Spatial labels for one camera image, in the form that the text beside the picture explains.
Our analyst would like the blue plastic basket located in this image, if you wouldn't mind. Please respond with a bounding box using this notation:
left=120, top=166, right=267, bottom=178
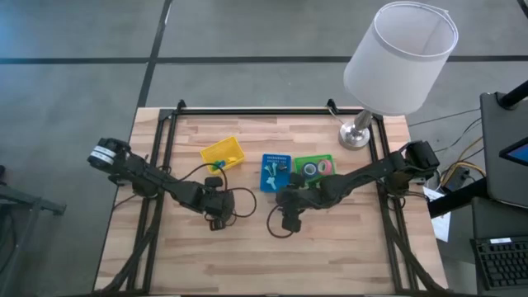
left=259, top=153, right=293, bottom=194

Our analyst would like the black floor stand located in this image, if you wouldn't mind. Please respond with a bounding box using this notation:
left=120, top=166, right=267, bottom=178
left=0, top=164, right=68, bottom=297

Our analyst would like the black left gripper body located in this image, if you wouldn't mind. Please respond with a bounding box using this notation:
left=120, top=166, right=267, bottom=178
left=200, top=186, right=237, bottom=220

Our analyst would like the yellow cable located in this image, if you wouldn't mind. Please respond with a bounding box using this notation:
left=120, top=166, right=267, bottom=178
left=439, top=135, right=488, bottom=186

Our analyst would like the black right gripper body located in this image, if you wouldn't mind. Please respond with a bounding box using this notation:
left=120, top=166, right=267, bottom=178
left=275, top=185, right=310, bottom=219

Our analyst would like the black keyboard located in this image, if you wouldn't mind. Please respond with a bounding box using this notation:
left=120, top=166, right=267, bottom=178
left=469, top=236, right=528, bottom=292

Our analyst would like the green plastic basket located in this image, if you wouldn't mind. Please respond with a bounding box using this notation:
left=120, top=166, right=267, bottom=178
left=293, top=153, right=337, bottom=187

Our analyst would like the tablet with blue screen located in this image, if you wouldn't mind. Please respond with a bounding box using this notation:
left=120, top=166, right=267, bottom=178
left=497, top=137, right=528, bottom=167

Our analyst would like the black pole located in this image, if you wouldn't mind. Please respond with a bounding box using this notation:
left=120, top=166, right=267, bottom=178
left=494, top=79, right=528, bottom=111

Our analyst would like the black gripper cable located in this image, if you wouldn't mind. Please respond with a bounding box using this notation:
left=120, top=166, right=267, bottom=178
left=266, top=204, right=299, bottom=240
left=175, top=162, right=258, bottom=229

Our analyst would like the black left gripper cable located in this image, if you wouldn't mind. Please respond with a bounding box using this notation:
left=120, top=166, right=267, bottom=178
left=175, top=162, right=258, bottom=229

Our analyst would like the white shade metal table lamp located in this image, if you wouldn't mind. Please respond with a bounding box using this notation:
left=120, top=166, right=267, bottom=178
left=337, top=0, right=460, bottom=152

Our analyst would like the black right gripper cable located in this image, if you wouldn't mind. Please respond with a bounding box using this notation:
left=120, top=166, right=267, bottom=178
left=266, top=204, right=299, bottom=240

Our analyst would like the black metal table frame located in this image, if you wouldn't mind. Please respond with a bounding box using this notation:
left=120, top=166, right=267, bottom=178
left=92, top=98, right=449, bottom=297

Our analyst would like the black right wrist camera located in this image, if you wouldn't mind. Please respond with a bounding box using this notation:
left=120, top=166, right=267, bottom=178
left=288, top=172, right=307, bottom=189

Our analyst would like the white paper sheet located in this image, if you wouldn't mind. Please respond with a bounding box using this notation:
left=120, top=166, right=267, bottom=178
left=422, top=186, right=453, bottom=243

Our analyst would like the thin lamp cord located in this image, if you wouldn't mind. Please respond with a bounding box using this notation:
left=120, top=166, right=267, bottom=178
left=325, top=105, right=346, bottom=125

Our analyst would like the black support beam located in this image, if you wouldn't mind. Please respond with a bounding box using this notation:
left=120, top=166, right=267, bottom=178
left=427, top=176, right=490, bottom=219

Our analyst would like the yellow plastic basket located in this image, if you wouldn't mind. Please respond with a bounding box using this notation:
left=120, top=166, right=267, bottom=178
left=200, top=135, right=247, bottom=175

